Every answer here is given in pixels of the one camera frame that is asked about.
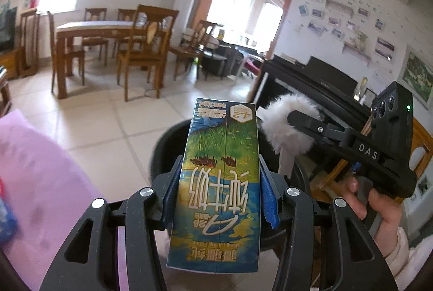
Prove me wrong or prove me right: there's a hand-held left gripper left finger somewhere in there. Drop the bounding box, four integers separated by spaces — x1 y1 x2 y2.
39 154 185 291

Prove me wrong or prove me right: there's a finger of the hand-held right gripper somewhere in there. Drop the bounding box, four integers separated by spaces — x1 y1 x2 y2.
287 110 352 146

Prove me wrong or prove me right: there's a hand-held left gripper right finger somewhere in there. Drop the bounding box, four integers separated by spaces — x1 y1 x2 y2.
259 156 400 291

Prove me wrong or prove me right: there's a blue green milk carton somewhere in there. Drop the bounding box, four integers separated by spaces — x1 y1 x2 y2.
166 98 261 274

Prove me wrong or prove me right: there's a black trash bin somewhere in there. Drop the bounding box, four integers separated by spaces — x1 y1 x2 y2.
150 118 313 254

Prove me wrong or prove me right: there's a person's right forearm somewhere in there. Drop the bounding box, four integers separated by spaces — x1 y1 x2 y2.
386 227 433 291

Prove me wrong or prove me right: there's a person's right hand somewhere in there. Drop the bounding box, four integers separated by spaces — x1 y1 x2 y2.
333 175 405 236

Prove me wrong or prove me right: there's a black upright piano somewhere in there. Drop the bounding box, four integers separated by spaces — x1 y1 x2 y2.
250 56 373 129

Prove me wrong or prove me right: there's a black low table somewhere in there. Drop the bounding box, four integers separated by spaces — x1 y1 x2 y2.
203 43 245 78

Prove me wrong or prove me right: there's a purple tablecloth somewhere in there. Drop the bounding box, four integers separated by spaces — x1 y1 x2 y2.
0 110 170 291

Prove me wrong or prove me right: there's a wooden dining chair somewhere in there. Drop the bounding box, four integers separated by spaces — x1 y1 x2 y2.
47 10 86 93
117 4 176 102
169 19 217 81
83 8 109 66
113 8 136 58
18 8 42 77

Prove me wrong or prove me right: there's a blue red snack packet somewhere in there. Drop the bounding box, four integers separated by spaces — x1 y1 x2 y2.
0 176 18 242

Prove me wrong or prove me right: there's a white standing air conditioner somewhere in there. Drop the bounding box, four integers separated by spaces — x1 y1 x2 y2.
174 0 200 51

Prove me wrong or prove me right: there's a wooden dining table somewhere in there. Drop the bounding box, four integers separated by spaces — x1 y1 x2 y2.
56 20 170 99

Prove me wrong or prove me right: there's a wooden television cabinet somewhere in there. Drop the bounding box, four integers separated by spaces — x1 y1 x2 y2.
0 49 20 80

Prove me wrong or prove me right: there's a black flat television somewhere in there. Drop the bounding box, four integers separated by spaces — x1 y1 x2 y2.
0 7 17 52

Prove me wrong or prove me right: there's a framed landscape wall picture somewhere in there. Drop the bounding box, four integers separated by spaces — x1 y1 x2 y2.
397 44 433 105

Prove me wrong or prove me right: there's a white wall shelf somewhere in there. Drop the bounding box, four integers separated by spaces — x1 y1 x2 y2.
342 30 373 66

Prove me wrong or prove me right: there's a group of wall photos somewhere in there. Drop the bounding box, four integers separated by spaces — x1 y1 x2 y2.
297 0 396 62

